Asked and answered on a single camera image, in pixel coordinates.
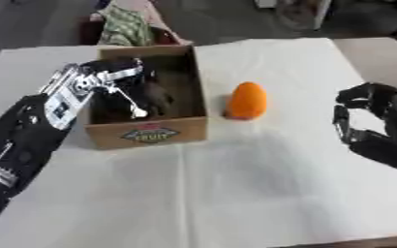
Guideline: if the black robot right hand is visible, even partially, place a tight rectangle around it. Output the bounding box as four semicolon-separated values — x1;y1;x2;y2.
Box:
330;81;397;171

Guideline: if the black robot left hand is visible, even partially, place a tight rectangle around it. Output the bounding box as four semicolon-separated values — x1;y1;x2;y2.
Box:
79;57;177;120

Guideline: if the tan cardboard box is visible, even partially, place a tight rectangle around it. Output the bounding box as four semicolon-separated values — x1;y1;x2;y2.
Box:
83;44;211;151

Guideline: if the orange oval toy fruit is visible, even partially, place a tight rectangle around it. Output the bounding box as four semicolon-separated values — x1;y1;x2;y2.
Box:
222;80;270;122

